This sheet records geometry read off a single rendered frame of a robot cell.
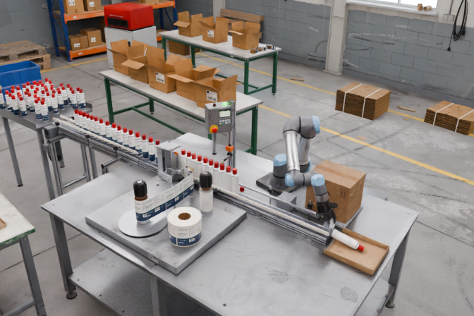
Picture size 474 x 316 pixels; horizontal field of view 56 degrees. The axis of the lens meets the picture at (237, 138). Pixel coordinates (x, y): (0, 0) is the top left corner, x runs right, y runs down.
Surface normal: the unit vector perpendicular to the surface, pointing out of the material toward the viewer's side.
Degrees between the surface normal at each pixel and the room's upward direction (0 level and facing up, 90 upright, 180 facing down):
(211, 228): 0
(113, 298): 1
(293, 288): 0
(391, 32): 90
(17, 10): 90
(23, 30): 90
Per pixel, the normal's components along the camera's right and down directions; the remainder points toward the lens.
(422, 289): 0.01, -0.90
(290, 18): -0.71, 0.30
